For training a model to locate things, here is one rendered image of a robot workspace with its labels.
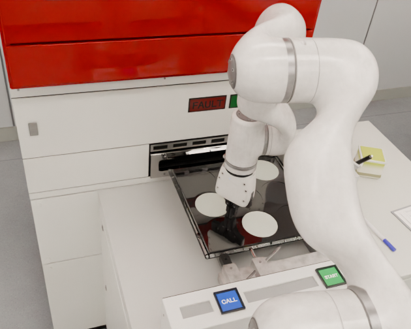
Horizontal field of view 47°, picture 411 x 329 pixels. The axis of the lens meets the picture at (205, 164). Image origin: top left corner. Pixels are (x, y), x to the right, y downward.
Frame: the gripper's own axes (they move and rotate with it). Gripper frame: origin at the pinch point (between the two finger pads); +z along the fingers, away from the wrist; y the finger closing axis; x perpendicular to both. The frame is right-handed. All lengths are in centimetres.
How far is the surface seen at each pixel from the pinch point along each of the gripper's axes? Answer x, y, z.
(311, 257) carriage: 2.4, 24.5, 4.0
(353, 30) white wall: 236, -45, 32
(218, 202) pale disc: 1.7, -5.4, 1.9
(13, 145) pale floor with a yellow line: 47, -175, 92
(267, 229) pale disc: 1.8, 10.9, 2.0
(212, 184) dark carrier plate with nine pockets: 7.3, -11.4, 2.1
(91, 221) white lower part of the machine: -13, -43, 23
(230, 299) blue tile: -28.5, 17.1, -4.4
